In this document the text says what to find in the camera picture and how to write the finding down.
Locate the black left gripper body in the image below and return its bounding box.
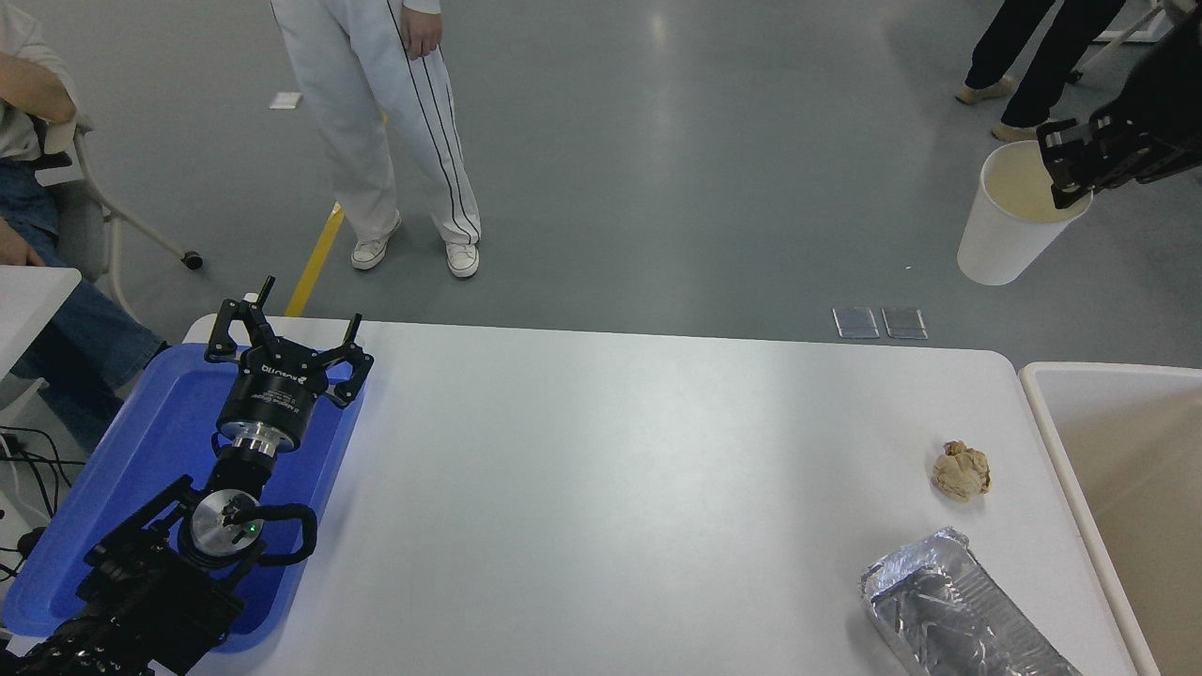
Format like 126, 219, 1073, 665
218, 344, 331, 446

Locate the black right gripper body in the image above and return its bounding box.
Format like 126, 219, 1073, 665
1122, 14, 1202, 170

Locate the white paper cup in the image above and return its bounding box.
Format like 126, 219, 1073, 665
957, 140, 1095, 287

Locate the person's hand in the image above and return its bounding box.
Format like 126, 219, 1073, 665
402, 0, 444, 59
0, 221, 45, 269

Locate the white-legged chair with casters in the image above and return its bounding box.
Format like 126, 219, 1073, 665
1071, 0, 1175, 85

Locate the person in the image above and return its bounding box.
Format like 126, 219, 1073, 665
0, 0, 170, 456
270, 0, 482, 280
956, 0, 1128, 144

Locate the blue plastic tray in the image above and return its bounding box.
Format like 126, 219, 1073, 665
0, 343, 372, 655

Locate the grey chair with casters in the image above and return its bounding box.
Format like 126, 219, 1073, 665
33, 122, 206, 325

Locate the small white table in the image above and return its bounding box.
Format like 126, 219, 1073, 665
0, 266, 84, 381

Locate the large pale bin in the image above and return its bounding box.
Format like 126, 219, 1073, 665
1019, 362, 1202, 676

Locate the crumpled tan paper ball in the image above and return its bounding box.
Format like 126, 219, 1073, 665
932, 441, 993, 502

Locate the silver foil tray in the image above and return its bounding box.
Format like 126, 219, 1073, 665
857, 527, 1086, 676

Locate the black cable bundle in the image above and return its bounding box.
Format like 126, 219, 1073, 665
0, 427, 71, 583

